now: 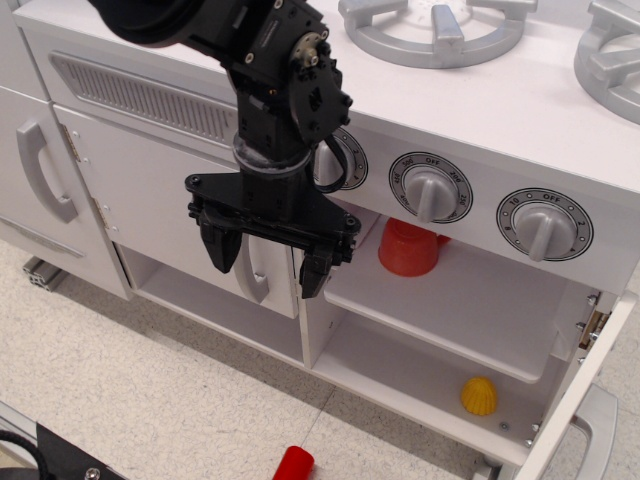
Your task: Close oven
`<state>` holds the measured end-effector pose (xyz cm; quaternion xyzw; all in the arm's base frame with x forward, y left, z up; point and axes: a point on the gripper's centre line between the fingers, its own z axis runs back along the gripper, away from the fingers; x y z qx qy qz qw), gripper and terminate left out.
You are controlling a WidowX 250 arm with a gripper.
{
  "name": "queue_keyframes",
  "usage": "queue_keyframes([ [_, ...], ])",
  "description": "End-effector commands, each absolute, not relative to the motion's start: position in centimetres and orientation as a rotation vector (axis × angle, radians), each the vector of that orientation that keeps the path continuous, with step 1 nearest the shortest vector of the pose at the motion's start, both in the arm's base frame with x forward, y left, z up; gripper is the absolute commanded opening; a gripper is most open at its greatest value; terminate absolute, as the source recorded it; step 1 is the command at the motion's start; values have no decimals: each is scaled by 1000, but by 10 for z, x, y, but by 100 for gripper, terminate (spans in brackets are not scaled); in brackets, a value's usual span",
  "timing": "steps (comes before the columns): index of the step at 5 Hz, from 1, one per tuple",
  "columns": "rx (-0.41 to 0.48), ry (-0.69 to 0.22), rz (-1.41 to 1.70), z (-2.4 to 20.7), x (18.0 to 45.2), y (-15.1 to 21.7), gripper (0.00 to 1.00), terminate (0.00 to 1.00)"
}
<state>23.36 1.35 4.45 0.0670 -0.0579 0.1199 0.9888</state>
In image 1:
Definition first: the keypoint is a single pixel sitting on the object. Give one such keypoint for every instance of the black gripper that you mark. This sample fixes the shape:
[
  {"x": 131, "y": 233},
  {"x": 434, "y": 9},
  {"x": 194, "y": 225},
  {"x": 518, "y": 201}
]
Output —
[{"x": 287, "y": 210}]

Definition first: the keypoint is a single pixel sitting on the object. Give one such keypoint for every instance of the white oven door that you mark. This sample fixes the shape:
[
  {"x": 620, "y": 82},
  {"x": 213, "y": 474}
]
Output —
[{"x": 554, "y": 427}]

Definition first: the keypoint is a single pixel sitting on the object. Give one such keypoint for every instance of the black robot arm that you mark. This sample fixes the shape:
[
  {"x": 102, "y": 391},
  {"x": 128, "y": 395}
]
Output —
[{"x": 290, "y": 101}]

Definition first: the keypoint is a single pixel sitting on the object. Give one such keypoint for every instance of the grey left control knob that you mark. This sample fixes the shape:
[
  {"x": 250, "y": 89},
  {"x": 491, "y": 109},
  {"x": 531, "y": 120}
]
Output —
[{"x": 332, "y": 173}]

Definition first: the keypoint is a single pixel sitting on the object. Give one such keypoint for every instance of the grey control knob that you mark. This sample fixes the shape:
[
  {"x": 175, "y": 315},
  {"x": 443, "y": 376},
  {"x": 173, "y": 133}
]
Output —
[
  {"x": 332, "y": 173},
  {"x": 544, "y": 225},
  {"x": 430, "y": 187}
]

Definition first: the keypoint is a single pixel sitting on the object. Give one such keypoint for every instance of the red plastic cup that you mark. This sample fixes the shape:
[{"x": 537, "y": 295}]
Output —
[{"x": 409, "y": 251}]

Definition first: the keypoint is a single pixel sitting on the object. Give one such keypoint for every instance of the white middle cabinet door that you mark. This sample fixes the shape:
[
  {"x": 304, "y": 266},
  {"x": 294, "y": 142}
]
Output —
[{"x": 140, "y": 184}]

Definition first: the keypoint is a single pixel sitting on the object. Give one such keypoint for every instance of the white cabinet door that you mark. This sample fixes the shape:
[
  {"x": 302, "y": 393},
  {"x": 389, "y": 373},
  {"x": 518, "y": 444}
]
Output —
[
  {"x": 140, "y": 184},
  {"x": 79, "y": 247}
]

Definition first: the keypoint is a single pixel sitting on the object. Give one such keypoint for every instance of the grey middle control knob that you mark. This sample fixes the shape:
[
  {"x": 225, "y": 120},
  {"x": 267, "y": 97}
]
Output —
[{"x": 430, "y": 187}]

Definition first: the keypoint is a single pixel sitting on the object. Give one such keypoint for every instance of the white left cabinet door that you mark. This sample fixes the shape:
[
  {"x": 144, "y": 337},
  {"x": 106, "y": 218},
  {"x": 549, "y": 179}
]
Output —
[{"x": 79, "y": 247}]

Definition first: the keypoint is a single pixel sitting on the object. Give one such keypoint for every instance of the silver vent grille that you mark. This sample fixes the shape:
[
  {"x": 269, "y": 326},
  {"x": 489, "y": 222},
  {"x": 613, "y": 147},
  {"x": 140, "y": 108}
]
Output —
[{"x": 147, "y": 99}]

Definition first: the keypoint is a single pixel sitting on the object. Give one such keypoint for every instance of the red cylinder on floor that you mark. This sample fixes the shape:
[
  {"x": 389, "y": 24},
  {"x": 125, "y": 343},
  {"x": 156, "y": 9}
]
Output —
[{"x": 296, "y": 464}]

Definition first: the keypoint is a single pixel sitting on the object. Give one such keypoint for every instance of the white toy kitchen stove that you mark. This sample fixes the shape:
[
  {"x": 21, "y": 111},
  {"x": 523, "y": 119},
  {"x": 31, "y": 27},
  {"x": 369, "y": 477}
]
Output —
[{"x": 491, "y": 162}]

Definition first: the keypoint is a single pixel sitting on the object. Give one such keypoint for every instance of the yellow plastic lemon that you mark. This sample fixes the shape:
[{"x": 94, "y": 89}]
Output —
[{"x": 479, "y": 396}]

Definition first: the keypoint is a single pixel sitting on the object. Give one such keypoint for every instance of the grey right control knob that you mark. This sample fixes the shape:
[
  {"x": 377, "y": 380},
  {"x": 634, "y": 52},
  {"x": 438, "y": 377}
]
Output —
[{"x": 544, "y": 225}]

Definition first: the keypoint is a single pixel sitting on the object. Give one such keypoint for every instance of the silver left stove burner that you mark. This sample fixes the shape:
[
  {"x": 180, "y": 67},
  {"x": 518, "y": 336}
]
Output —
[{"x": 436, "y": 34}]

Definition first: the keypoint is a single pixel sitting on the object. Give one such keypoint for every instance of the silver stove burner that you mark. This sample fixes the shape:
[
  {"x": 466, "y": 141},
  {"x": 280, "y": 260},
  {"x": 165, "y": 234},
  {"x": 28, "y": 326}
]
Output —
[
  {"x": 601, "y": 73},
  {"x": 436, "y": 34}
]

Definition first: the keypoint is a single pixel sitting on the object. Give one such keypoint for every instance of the silver right stove burner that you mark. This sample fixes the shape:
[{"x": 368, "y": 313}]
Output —
[{"x": 601, "y": 73}]

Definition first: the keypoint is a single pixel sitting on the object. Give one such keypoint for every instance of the grey middle cabinet handle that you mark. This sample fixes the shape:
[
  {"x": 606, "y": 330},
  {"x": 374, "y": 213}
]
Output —
[{"x": 254, "y": 287}]

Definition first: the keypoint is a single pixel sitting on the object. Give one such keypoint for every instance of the grey cabinet handle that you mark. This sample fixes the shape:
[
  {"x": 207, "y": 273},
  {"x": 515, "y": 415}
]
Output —
[
  {"x": 254, "y": 287},
  {"x": 30, "y": 142}
]

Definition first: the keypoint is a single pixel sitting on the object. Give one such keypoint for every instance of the aluminium frame rail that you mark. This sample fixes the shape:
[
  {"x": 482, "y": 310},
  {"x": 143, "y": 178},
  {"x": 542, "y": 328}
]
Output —
[{"x": 43, "y": 274}]

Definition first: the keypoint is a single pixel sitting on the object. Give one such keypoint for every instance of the grey left cabinet handle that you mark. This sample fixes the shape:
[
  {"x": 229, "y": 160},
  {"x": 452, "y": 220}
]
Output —
[{"x": 30, "y": 142}]

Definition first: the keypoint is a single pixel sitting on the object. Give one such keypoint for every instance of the black plate with cable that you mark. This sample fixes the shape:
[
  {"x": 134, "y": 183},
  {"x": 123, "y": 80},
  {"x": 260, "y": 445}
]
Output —
[{"x": 44, "y": 454}]

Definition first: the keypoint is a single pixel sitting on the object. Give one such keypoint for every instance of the grey oven door handle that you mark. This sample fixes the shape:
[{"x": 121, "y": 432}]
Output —
[{"x": 590, "y": 437}]

